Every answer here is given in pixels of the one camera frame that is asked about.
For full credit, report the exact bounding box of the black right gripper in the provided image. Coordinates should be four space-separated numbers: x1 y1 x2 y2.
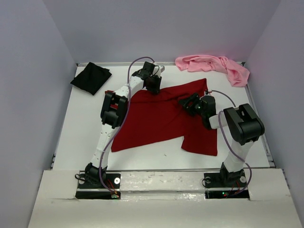
178 92 206 117

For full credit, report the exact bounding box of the red t shirt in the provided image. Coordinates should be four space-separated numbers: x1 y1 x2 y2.
111 78 218 156

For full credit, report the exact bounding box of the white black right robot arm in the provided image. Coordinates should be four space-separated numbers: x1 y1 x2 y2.
179 93 265 191

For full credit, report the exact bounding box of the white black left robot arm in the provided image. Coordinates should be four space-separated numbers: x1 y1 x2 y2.
85 61 165 191

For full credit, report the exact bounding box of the pink t shirt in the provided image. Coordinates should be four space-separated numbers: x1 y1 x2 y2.
175 55 250 87

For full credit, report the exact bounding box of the black folded t shirt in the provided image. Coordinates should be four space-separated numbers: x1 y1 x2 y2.
70 62 112 95

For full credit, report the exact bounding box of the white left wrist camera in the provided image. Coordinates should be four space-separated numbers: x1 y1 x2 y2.
153 65 165 76

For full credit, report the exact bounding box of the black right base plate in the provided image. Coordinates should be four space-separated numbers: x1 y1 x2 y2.
201 172 250 200

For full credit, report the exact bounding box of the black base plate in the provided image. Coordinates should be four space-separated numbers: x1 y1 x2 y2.
201 172 250 200
75 172 121 200

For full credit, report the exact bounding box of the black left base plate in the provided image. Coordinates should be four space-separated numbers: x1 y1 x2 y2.
75 172 121 200

